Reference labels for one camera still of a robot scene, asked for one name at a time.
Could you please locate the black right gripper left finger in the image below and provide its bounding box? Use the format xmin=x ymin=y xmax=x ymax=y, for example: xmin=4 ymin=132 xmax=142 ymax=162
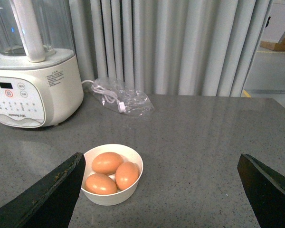
xmin=0 ymin=152 xmax=86 ymax=228

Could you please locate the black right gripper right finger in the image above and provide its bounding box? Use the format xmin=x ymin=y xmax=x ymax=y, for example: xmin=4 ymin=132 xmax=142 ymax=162
xmin=237 ymin=154 xmax=285 ymax=228

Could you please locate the brown egg in bowl front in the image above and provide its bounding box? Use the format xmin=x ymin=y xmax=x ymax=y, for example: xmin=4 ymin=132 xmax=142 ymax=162
xmin=85 ymin=173 xmax=117 ymax=195

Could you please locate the brown egg in bowl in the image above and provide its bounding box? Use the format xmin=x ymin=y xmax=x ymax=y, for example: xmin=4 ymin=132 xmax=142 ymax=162
xmin=92 ymin=152 xmax=124 ymax=175
xmin=85 ymin=173 xmax=117 ymax=195
xmin=115 ymin=161 xmax=140 ymax=190

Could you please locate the brown egg in bowl top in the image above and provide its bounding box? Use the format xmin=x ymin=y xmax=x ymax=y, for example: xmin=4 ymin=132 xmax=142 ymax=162
xmin=92 ymin=152 xmax=124 ymax=175

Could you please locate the brown egg in bowl right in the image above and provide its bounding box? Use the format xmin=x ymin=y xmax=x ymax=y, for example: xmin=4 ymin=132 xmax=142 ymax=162
xmin=115 ymin=161 xmax=140 ymax=190

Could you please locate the cardboard box in background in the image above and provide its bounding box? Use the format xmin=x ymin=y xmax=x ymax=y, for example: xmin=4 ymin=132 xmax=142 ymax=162
xmin=260 ymin=37 xmax=285 ymax=51

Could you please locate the white paper bowl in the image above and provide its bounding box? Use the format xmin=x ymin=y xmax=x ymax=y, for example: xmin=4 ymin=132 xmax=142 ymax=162
xmin=81 ymin=144 xmax=143 ymax=206

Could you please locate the white Joyoung blender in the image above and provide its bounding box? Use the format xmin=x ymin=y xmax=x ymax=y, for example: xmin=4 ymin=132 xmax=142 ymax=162
xmin=0 ymin=0 xmax=84 ymax=128

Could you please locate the clear plastic bag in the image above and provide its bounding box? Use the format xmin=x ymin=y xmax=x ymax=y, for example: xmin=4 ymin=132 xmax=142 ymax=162
xmin=91 ymin=78 xmax=154 ymax=116

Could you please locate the white power cable with plug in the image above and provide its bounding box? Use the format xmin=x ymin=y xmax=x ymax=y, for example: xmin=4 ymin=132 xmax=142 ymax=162
xmin=81 ymin=79 xmax=127 ymax=113

